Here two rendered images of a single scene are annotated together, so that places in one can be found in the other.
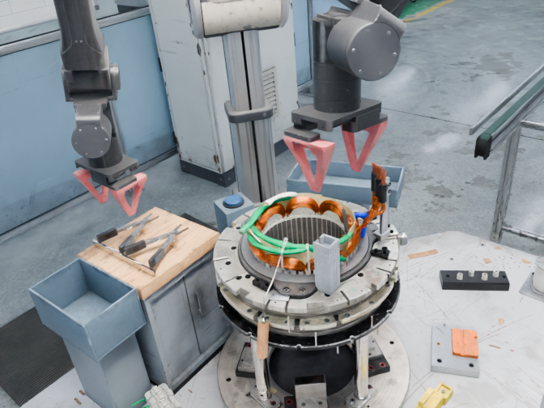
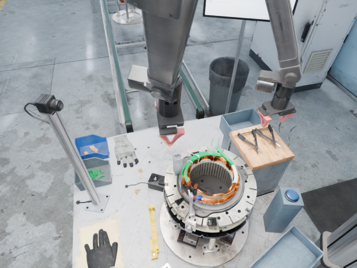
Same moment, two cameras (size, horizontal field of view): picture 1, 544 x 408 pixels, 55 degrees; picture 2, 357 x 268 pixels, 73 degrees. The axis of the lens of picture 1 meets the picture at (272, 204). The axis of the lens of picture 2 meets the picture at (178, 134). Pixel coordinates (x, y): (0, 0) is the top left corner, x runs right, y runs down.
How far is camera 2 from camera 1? 1.03 m
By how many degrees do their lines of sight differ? 85
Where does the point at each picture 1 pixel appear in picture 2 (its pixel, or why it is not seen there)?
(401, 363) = (177, 250)
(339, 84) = not seen: hidden behind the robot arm
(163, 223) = (275, 152)
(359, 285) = (169, 181)
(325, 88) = not seen: hidden behind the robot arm
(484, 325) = not seen: outside the picture
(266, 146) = (350, 239)
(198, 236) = (254, 159)
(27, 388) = (330, 191)
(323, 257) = (175, 157)
